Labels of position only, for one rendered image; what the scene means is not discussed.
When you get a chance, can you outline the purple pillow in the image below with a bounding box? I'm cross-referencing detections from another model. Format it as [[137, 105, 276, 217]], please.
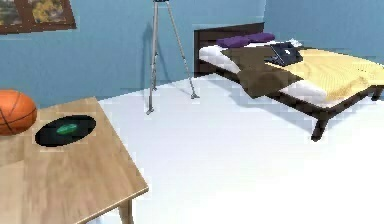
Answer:
[[247, 32, 276, 44], [216, 35, 252, 49]]

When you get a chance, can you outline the dark wooden bed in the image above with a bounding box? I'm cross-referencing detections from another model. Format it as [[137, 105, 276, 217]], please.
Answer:
[[193, 22, 384, 143]]

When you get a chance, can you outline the orange basketball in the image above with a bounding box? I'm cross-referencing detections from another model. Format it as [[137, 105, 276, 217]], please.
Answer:
[[0, 88, 38, 137]]

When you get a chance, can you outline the brown framed wall picture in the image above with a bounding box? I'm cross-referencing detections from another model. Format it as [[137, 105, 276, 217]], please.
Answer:
[[0, 0, 78, 36]]

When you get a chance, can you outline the yellow bed blanket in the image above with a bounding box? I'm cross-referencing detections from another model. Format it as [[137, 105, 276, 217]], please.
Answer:
[[266, 48, 384, 103]]

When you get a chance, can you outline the brown bed blanket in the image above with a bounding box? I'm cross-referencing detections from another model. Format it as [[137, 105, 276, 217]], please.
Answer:
[[221, 45, 304, 99]]

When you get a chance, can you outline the black open laptop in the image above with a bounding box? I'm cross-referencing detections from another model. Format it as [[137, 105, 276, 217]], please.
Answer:
[[264, 41, 304, 66]]

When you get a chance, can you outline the light wooden table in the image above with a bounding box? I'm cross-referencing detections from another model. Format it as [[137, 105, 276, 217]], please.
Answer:
[[0, 96, 150, 224]]

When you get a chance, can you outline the grey tripod stand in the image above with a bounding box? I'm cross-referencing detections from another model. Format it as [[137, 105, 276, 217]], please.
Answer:
[[145, 0, 201, 116]]

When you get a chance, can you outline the black phonograph record green label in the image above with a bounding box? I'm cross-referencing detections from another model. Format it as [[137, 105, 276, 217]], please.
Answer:
[[34, 114, 97, 148]]

